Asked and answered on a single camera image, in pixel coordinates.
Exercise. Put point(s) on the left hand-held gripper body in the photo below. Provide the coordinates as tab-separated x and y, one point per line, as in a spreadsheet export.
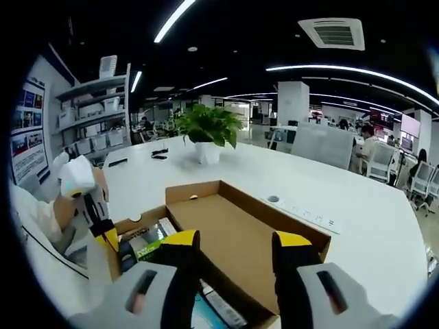
79	174

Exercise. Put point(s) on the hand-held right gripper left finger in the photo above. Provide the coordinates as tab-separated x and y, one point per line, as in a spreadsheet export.
181	260

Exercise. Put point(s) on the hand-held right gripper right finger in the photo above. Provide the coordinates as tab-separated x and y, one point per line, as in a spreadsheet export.
291	274

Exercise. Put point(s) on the black and green packet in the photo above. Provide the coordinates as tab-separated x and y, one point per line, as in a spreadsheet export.
144	248

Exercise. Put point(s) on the brown cardboard shoe box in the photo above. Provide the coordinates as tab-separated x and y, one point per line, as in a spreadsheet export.
240	240

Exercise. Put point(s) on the flat black phone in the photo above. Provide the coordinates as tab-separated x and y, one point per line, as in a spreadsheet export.
117	162

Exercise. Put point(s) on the white table power strip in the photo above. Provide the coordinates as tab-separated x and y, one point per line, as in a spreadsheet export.
308	216

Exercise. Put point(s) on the white storage shelf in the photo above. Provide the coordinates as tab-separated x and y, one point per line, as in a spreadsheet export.
96	113

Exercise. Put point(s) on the small black object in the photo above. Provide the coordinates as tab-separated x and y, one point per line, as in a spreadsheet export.
159	154

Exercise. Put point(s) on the white slatted appliance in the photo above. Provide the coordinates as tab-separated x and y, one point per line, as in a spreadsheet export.
108	66

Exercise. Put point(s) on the potted green plant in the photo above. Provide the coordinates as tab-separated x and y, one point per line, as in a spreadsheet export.
209	127

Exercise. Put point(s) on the group of white office chairs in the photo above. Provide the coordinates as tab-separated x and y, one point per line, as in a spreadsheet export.
380	161

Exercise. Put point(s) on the curved ceiling light strip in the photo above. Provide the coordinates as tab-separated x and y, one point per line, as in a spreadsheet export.
171	22
343	69

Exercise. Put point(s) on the small pink display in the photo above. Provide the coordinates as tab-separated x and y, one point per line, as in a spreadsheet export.
410	125

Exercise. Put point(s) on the ceiling air conditioner vent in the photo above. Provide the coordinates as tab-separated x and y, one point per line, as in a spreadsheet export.
331	34

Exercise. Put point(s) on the wall poster board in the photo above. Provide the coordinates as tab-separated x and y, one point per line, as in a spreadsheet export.
29	137

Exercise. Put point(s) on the dark red wall screen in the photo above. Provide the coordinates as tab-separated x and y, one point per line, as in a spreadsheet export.
382	117

